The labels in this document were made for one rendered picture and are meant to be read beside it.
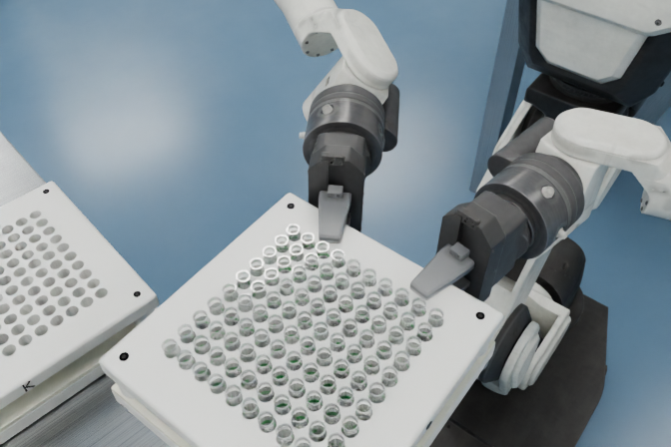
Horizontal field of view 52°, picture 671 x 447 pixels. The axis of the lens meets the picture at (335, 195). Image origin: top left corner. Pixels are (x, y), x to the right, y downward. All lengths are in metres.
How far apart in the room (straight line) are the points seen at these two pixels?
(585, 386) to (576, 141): 1.00
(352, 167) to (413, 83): 1.96
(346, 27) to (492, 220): 0.32
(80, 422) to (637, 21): 0.77
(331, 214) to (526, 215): 0.19
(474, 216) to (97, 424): 0.45
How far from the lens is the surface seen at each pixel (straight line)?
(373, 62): 0.81
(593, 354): 1.72
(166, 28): 2.98
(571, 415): 1.63
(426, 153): 2.32
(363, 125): 0.73
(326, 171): 0.67
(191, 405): 0.57
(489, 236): 0.62
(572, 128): 0.74
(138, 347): 0.61
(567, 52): 0.97
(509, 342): 1.12
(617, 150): 0.74
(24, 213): 0.92
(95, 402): 0.81
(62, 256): 0.85
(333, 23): 0.84
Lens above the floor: 1.55
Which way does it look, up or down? 46 degrees down
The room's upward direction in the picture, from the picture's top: straight up
